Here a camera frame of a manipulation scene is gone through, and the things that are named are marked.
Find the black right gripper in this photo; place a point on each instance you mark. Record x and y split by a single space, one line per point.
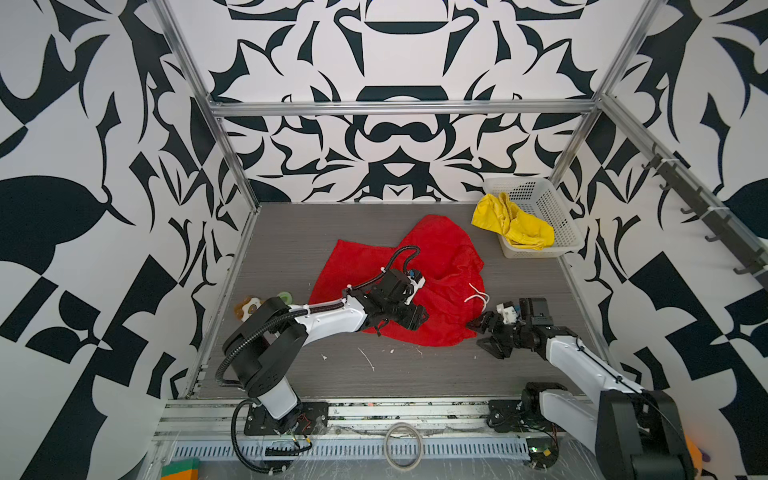
498 318

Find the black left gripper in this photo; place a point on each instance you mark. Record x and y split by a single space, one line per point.
415 319

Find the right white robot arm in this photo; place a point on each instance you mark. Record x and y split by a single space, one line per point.
633 432

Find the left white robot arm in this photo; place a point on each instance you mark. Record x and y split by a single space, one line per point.
259 354

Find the yellow shorts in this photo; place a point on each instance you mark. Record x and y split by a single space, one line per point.
500 215

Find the green tape roll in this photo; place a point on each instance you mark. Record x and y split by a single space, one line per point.
286 297

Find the brown white paw toy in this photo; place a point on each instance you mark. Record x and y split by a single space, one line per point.
244 309

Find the white plastic basket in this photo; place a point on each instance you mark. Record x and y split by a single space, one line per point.
538 197

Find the green orange block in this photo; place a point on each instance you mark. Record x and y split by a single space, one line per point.
187 469

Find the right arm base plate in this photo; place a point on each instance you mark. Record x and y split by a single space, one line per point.
516 415

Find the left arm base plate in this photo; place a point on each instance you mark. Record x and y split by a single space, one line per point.
304 419

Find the aluminium frame crossbar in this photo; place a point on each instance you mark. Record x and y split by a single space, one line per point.
400 107

